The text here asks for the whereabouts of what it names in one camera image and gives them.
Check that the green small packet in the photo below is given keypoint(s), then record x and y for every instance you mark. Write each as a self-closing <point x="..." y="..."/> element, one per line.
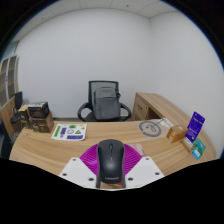
<point x="200" y="145"/>

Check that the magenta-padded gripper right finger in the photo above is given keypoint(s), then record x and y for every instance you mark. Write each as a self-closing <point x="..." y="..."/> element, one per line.
<point x="143" y="170"/>

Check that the grey backpack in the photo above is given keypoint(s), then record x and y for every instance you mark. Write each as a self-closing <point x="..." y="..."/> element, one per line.
<point x="106" y="103"/>

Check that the white printed paper sheet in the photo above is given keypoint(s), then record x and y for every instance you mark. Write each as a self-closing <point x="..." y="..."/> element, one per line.
<point x="69" y="132"/>

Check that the wooden shelf unit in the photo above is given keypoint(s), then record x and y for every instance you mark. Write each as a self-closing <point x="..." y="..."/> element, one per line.
<point x="6" y="100"/>

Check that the orange box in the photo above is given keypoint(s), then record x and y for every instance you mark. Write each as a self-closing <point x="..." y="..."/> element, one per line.
<point x="176" y="134"/>

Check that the wooden side desk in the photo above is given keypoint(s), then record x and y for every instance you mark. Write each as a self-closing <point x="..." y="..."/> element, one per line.
<point x="150" y="105"/>

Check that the purple card package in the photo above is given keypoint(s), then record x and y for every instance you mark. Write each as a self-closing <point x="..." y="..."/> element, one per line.
<point x="195" y="126"/>

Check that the black box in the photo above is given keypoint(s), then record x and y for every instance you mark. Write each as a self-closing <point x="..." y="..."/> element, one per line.
<point x="38" y="109"/>

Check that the black computer mouse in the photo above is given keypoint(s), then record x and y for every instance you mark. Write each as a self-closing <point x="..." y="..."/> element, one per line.
<point x="110" y="160"/>

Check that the small black chair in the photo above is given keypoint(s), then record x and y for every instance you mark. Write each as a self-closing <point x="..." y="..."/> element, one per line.
<point x="18" y="100"/>

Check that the black armchair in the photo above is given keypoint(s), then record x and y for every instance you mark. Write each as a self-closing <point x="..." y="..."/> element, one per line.
<point x="4" y="140"/>

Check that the black mesh office chair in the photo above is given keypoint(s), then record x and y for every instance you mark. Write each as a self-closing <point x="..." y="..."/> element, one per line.
<point x="91" y="85"/>

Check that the small yellow box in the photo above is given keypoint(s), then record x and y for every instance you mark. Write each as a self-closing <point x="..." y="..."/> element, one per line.
<point x="187" y="144"/>

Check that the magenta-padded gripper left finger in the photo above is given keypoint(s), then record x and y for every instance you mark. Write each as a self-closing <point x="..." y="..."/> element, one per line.
<point x="78" y="170"/>

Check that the blue small packet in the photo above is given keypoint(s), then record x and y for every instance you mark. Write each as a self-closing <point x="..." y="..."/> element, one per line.
<point x="196" y="153"/>

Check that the large brown cardboard box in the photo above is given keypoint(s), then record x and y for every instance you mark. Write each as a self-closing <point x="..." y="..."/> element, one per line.
<point x="42" y="125"/>

